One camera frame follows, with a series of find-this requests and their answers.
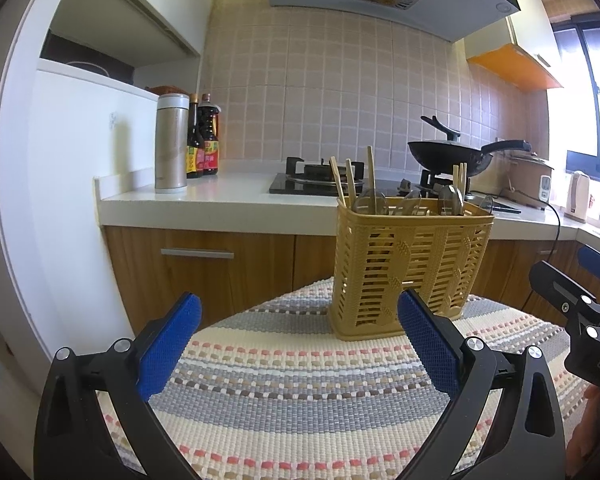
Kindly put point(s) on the wooden chopstick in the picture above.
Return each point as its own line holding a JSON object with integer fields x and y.
{"x": 350, "y": 180}
{"x": 463, "y": 177}
{"x": 456, "y": 177}
{"x": 336, "y": 177}
{"x": 370, "y": 170}

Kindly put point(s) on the dark sauce bottle yellow label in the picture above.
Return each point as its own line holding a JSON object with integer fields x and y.
{"x": 194, "y": 160}

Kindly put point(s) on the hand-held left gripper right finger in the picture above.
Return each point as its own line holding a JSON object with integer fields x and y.
{"x": 430, "y": 345}

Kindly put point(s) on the steel thermos flask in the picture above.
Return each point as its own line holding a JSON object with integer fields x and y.
{"x": 171, "y": 145}

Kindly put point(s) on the person's right hand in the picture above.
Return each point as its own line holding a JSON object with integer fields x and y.
{"x": 585, "y": 425}

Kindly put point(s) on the black gas stove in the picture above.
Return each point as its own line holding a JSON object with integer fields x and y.
{"x": 300, "y": 185}

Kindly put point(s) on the rice cooker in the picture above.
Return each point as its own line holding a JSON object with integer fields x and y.
{"x": 527, "y": 180}

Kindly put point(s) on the window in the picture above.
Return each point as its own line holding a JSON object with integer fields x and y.
{"x": 580, "y": 85}

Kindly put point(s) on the black wok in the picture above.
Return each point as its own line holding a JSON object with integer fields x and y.
{"x": 445, "y": 157}

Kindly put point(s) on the dark sauce bottle red label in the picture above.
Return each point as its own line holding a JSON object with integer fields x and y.
{"x": 210, "y": 155}

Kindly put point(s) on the white tall cabinet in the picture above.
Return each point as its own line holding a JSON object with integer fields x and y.
{"x": 70, "y": 160}

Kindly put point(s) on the striped woven mat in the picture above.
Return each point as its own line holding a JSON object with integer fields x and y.
{"x": 305, "y": 385}

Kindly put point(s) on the white countertop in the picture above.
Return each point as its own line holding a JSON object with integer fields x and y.
{"x": 240, "y": 185}

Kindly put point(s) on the brown woven basket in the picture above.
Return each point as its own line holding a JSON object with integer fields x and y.
{"x": 167, "y": 90}

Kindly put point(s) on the yellow plastic utensil basket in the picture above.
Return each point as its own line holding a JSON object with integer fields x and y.
{"x": 415, "y": 217}

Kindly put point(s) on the wooden base cabinet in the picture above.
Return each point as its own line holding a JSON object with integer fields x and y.
{"x": 260, "y": 270}

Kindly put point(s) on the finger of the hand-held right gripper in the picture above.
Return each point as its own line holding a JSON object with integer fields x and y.
{"x": 597, "y": 261}
{"x": 555, "y": 285}

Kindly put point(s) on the white electric kettle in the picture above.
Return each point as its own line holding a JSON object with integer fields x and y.
{"x": 577, "y": 197}

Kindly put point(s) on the orange-bottomed wall cabinet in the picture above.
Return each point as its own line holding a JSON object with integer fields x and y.
{"x": 515, "y": 65}

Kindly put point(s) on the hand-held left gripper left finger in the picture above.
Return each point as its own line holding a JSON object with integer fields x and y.
{"x": 167, "y": 350}

